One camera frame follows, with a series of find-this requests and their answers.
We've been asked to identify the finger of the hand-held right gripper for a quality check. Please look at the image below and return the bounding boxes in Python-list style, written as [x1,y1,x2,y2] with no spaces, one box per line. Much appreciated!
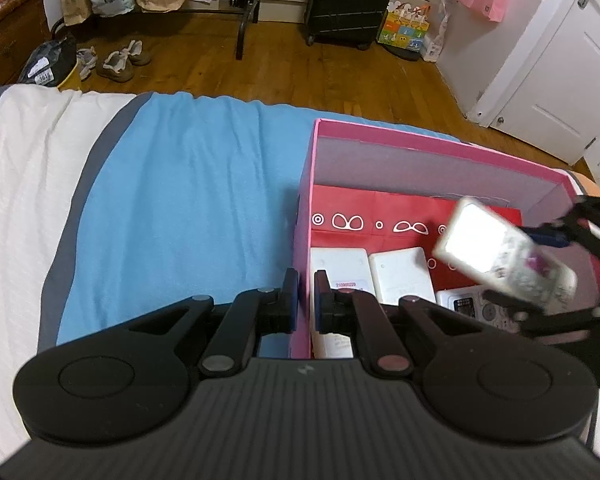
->
[522,195,600,261]
[482,287,600,340]

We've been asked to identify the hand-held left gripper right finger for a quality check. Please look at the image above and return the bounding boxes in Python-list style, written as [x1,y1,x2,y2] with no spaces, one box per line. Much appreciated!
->
[314,270,486,379]

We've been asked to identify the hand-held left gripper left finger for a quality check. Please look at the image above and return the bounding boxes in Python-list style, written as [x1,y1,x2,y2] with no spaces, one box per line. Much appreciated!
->
[130,268,300,379]

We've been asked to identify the white labelled power bank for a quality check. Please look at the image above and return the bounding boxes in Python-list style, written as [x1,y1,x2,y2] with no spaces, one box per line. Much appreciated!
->
[310,247,371,361]

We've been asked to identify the pink cardboard box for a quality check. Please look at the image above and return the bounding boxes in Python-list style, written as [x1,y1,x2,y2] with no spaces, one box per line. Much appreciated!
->
[288,118,600,361]

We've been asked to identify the cream white power bank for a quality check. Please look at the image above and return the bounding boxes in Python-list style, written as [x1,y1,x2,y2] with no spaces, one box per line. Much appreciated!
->
[367,246,437,307]

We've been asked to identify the white remote control with screen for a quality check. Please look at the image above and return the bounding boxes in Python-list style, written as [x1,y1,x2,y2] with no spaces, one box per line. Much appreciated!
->
[432,197,579,313]

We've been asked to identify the red printed paper bag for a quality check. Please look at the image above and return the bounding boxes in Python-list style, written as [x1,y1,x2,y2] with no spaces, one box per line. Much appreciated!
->
[310,185,600,311]

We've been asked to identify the white panel door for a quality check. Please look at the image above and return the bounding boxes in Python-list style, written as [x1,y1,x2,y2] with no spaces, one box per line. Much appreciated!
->
[472,0,600,167]

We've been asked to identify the striped printed bed sheet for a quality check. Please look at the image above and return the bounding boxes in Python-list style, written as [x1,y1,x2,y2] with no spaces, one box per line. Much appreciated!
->
[0,85,600,466]

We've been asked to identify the white plastic bag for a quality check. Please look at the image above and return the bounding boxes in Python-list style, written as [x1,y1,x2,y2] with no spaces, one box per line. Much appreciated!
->
[422,0,453,63]

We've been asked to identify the black metal clothes rack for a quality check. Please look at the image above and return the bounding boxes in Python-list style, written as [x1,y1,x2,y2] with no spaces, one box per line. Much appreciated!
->
[50,0,261,61]

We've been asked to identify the black hard suitcase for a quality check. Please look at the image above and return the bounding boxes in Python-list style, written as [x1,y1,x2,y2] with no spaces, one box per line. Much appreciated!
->
[305,0,402,51]

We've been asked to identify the grey sneaker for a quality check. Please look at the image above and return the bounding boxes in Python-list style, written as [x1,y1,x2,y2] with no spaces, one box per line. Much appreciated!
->
[76,47,99,82]

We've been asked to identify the black plastic bag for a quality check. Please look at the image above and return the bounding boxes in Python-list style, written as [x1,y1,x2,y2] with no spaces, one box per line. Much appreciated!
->
[19,37,78,86]

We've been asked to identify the wooden nightstand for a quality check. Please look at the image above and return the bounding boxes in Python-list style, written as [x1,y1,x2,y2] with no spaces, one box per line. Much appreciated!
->
[0,0,51,91]

